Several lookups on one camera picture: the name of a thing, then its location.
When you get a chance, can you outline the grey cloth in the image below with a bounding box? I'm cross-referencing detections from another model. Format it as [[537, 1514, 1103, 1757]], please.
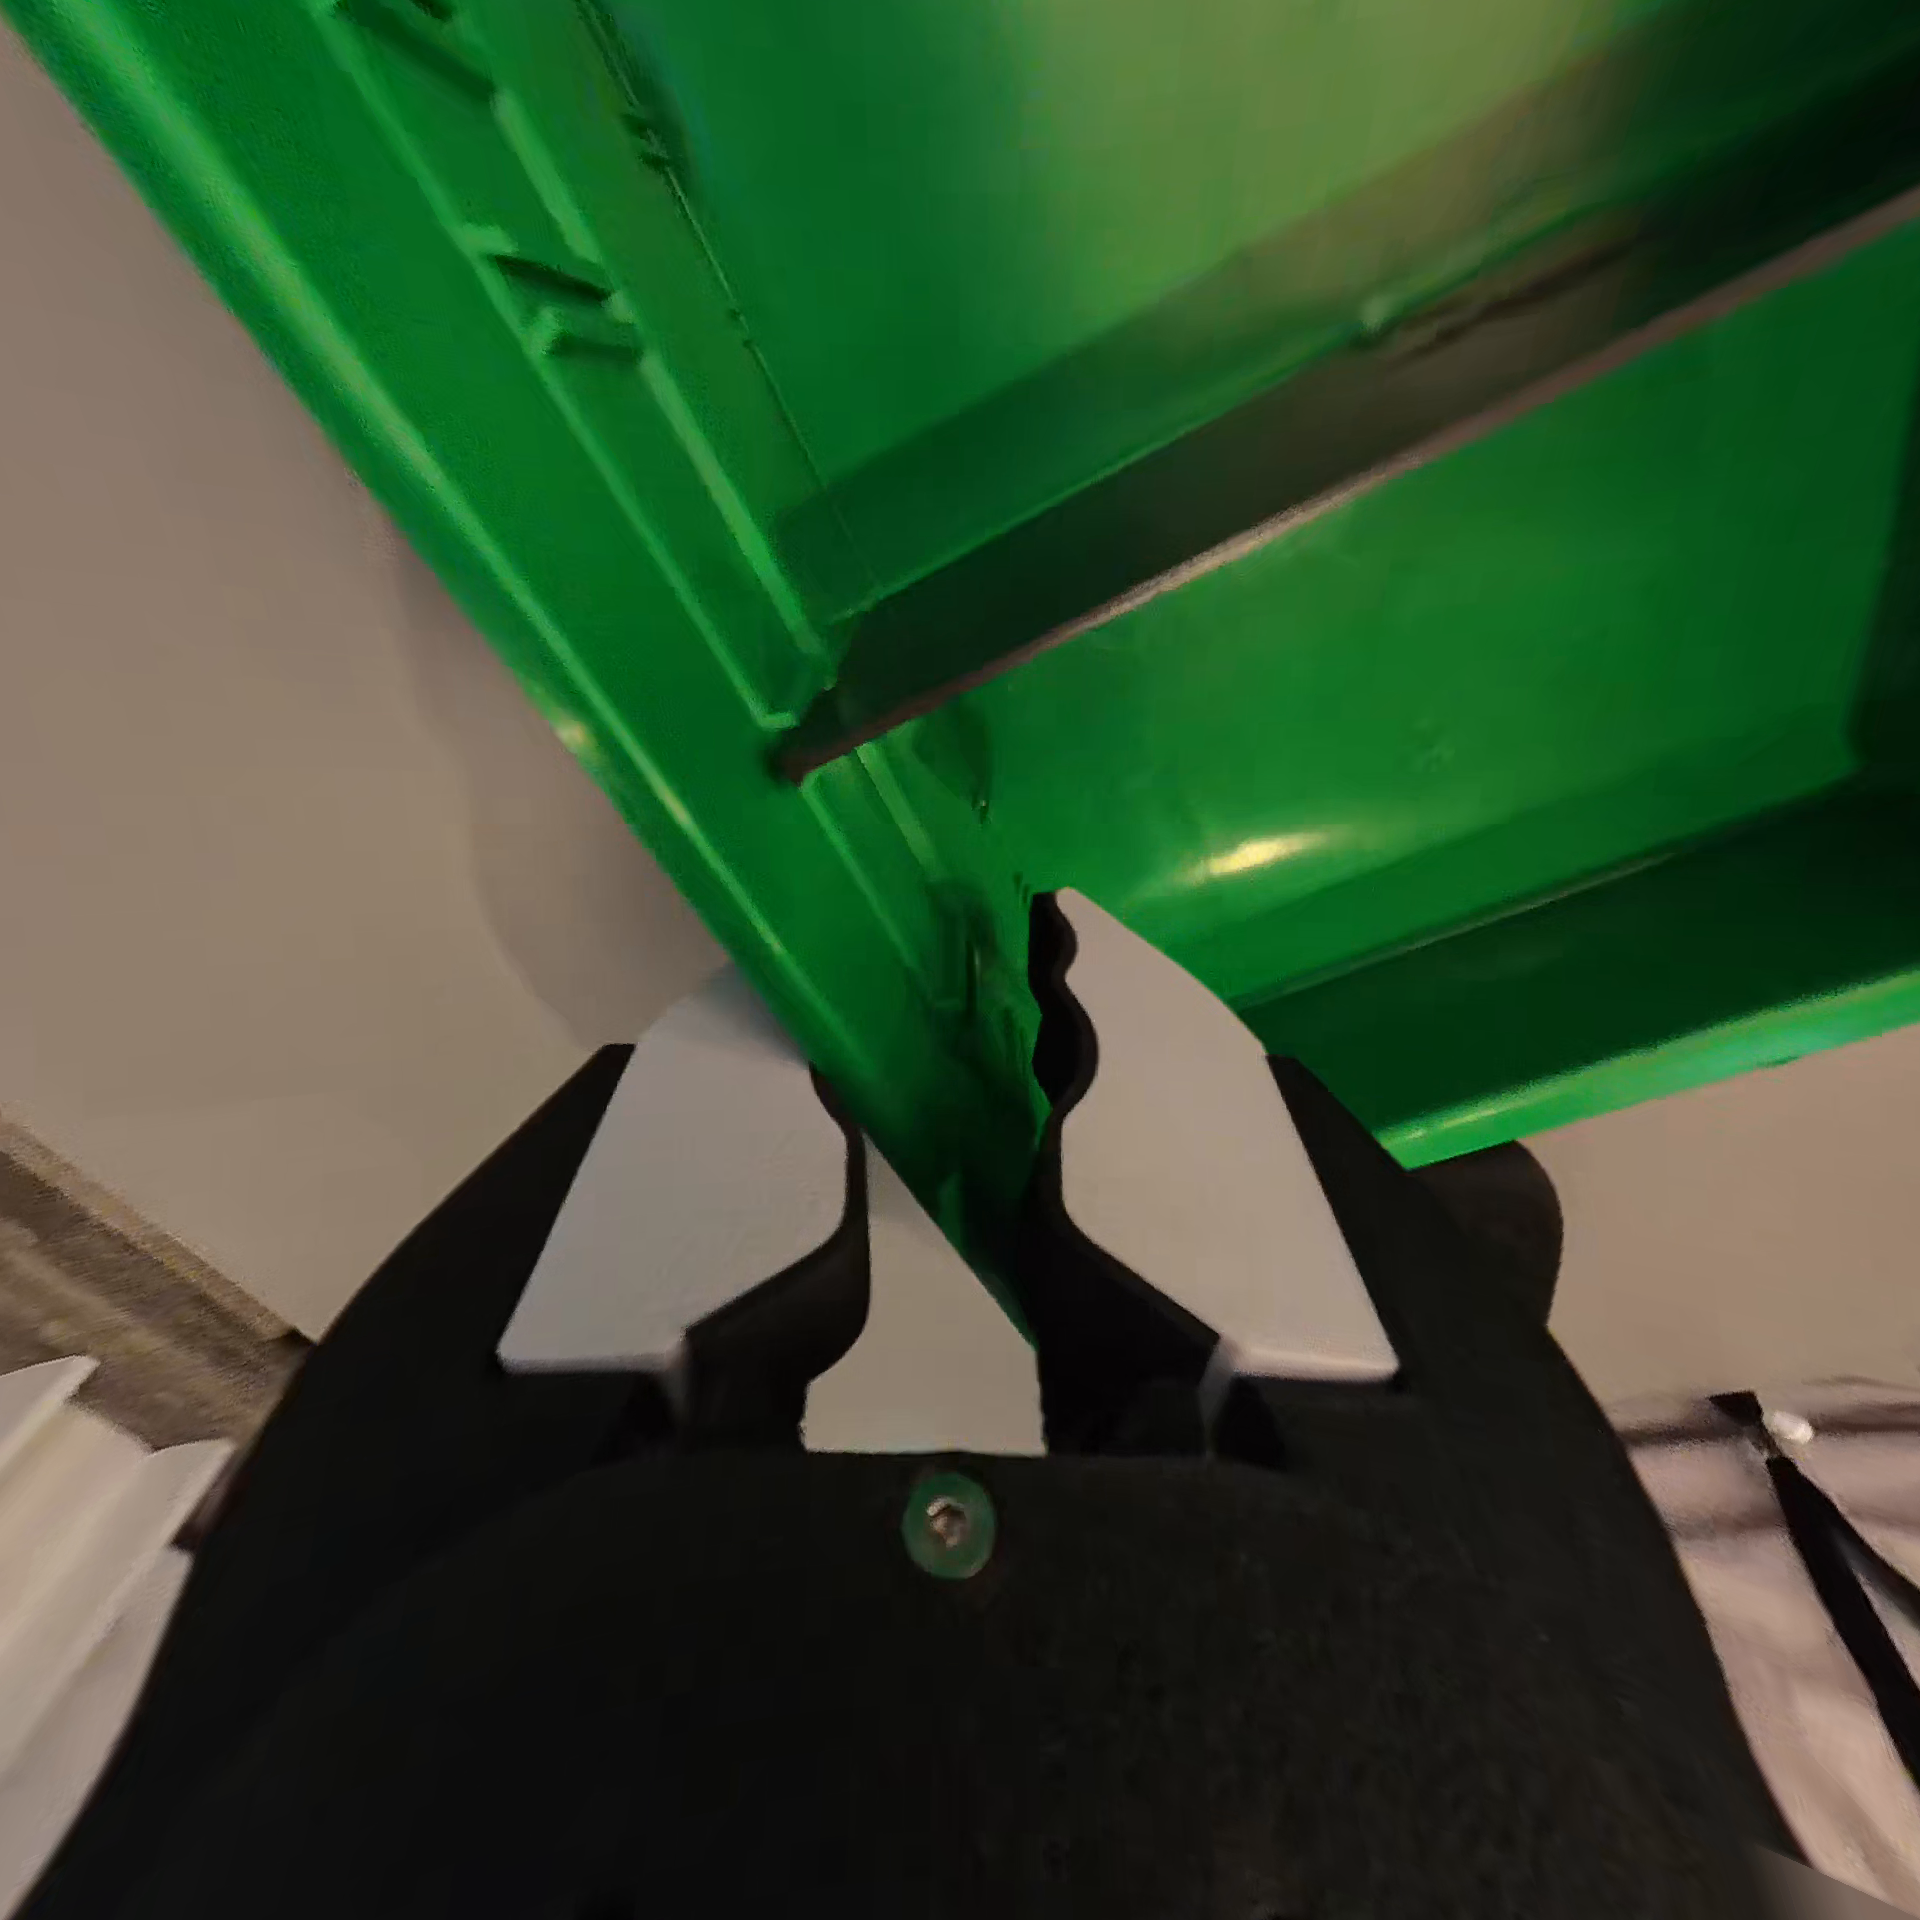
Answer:
[[1613, 1381, 1920, 1907]]

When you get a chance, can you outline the white ridged object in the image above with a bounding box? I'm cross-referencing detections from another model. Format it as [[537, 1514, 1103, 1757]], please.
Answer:
[[0, 1357, 227, 1801]]

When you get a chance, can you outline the green storage bin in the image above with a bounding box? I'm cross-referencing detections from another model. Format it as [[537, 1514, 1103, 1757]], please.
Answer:
[[0, 0, 1920, 1354]]

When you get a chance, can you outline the black bin divider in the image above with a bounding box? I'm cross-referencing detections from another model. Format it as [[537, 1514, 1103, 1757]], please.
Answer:
[[774, 90, 1920, 784]]

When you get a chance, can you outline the black strap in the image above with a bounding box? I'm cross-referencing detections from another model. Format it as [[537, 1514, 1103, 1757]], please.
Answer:
[[1710, 1388, 1920, 1788]]

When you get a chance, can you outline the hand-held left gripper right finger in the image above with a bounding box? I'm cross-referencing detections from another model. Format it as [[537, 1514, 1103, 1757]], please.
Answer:
[[1025, 887, 1405, 1451]]

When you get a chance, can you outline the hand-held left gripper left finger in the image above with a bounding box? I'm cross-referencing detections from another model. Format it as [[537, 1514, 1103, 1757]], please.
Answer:
[[496, 979, 875, 1420]]

